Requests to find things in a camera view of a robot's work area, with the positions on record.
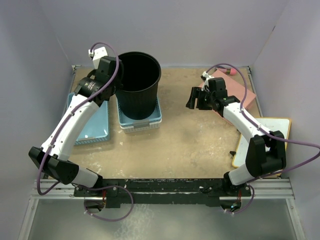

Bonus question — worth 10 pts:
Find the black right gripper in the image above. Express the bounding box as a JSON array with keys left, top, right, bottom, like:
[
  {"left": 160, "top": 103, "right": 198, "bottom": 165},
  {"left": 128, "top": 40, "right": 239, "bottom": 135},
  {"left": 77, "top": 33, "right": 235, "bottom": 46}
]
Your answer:
[{"left": 186, "top": 87, "right": 215, "bottom": 111}]

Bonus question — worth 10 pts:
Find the pink perforated basket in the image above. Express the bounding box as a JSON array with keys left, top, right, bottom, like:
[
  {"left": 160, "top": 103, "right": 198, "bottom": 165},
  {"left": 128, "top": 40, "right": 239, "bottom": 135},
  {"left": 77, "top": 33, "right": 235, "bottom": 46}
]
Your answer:
[{"left": 211, "top": 70, "right": 261, "bottom": 117}]

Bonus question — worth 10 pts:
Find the large black ribbed bin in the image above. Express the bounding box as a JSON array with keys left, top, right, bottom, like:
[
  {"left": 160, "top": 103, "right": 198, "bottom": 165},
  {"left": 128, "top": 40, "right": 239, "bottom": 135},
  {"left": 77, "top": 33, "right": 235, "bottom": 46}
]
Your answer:
[{"left": 115, "top": 51, "right": 162, "bottom": 118}]

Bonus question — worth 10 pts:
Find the blue basket nested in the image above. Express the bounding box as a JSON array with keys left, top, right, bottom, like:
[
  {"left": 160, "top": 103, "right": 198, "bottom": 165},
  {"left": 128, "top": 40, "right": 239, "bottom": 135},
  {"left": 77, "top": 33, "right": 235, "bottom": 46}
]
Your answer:
[{"left": 116, "top": 97, "right": 162, "bottom": 128}]

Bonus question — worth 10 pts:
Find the light blue perforated basket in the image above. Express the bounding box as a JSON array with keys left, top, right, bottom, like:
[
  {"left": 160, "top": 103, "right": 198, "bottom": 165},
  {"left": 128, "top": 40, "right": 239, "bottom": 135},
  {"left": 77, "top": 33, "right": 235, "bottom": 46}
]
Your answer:
[{"left": 59, "top": 93, "right": 110, "bottom": 146}]

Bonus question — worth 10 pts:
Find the white perforated basket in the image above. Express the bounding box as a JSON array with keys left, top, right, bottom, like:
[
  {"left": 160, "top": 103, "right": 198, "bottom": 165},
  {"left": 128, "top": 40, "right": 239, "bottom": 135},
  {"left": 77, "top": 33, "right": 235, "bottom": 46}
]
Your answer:
[{"left": 120, "top": 118, "right": 162, "bottom": 134}]

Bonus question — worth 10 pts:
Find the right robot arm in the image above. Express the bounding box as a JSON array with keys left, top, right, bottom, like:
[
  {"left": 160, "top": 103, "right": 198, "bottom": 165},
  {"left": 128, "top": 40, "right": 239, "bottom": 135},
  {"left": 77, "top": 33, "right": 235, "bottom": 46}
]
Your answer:
[{"left": 186, "top": 76, "right": 287, "bottom": 196}]

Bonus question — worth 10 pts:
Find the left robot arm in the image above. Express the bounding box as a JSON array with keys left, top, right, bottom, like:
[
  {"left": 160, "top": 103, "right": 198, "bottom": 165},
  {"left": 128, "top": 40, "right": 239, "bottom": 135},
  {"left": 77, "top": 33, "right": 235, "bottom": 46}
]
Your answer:
[{"left": 28, "top": 56, "right": 124, "bottom": 196}]

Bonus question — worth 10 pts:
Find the pink brush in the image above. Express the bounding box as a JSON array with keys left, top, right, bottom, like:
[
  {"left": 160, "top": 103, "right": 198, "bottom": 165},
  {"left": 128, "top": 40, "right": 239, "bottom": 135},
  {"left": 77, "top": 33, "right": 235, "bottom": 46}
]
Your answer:
[{"left": 215, "top": 65, "right": 237, "bottom": 76}]

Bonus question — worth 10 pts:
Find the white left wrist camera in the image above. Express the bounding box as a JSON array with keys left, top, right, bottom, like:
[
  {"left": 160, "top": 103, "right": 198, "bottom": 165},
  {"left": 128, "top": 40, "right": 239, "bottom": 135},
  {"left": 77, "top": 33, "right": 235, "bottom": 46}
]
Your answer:
[{"left": 88, "top": 47, "right": 108, "bottom": 69}]

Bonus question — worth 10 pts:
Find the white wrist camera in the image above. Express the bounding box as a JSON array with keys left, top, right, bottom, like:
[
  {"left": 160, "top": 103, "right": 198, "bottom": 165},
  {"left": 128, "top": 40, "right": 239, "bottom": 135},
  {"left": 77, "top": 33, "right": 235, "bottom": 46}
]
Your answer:
[
  {"left": 88, "top": 47, "right": 108, "bottom": 69},
  {"left": 200, "top": 71, "right": 214, "bottom": 92}
]

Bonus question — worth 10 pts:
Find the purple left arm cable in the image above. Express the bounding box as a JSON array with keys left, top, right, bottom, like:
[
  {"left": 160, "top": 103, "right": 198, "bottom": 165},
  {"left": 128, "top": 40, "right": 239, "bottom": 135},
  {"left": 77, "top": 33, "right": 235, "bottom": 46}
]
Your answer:
[{"left": 36, "top": 41, "right": 134, "bottom": 222}]

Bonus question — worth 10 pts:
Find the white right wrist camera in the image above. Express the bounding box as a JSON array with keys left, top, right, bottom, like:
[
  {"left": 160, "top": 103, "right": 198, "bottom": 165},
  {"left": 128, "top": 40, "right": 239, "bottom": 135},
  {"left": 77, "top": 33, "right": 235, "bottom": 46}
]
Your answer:
[{"left": 200, "top": 71, "right": 214, "bottom": 92}]

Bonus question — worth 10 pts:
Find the small whiteboard yellow frame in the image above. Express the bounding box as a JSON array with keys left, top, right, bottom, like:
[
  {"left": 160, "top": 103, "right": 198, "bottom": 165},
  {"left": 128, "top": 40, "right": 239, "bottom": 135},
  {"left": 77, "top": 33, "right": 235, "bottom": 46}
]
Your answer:
[{"left": 232, "top": 117, "right": 291, "bottom": 179}]

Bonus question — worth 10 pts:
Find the aluminium frame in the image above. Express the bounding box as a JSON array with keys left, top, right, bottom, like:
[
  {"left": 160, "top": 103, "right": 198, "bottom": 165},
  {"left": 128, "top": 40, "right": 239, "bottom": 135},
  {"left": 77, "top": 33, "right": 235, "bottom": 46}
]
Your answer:
[{"left": 18, "top": 178, "right": 306, "bottom": 240}]

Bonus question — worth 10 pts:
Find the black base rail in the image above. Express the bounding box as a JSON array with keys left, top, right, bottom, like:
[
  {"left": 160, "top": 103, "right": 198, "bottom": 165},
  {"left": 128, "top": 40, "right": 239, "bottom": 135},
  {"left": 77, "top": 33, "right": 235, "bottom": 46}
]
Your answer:
[{"left": 74, "top": 178, "right": 252, "bottom": 209}]

